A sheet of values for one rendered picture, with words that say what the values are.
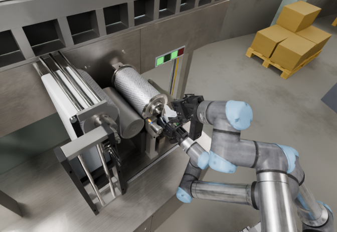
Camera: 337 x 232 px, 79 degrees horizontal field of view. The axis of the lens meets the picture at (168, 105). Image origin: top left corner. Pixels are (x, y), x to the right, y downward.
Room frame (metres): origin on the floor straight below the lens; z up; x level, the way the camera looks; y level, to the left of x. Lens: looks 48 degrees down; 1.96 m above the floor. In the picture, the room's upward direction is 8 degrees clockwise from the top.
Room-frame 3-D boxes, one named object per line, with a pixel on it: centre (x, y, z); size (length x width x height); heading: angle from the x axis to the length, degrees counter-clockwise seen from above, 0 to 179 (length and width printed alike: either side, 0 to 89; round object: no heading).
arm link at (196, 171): (0.46, -0.17, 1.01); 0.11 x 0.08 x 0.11; 162
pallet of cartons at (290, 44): (3.33, -1.91, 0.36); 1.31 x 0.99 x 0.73; 124
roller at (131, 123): (0.62, 0.24, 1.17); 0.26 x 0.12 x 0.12; 47
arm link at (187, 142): (0.53, -0.12, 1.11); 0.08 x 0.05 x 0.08; 137
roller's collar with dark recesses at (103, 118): (0.42, 0.22, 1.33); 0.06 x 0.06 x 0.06; 47
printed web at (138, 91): (0.61, 0.24, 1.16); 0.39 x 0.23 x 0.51; 137
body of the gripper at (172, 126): (0.59, -0.06, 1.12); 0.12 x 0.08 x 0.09; 47
